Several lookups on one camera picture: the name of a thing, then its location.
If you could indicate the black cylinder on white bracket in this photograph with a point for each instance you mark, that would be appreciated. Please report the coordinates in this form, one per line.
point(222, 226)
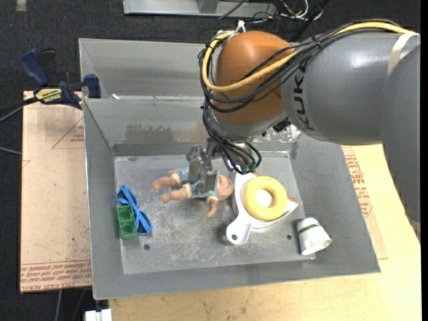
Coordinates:
point(281, 125)

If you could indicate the brown cardboard board red print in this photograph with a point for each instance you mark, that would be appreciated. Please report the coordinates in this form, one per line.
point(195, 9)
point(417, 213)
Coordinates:
point(53, 186)

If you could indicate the white plastic scoop cup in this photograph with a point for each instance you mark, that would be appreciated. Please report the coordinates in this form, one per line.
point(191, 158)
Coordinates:
point(239, 231)

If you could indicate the grey metal bin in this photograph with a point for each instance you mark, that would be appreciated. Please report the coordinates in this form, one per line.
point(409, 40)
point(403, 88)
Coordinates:
point(187, 246)

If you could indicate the blue sunglasses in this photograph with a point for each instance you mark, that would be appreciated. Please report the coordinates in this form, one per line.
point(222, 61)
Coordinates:
point(126, 196)

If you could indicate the toy baby doll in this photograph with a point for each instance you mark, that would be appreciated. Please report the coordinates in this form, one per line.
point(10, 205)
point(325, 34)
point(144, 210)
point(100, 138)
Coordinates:
point(167, 181)

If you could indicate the white paper cup green stripe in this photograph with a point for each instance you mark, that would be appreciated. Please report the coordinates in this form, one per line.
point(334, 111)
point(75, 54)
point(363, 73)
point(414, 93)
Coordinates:
point(312, 237)

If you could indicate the green toy brick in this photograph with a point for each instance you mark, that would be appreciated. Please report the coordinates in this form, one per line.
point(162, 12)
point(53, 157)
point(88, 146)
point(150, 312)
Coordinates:
point(127, 224)

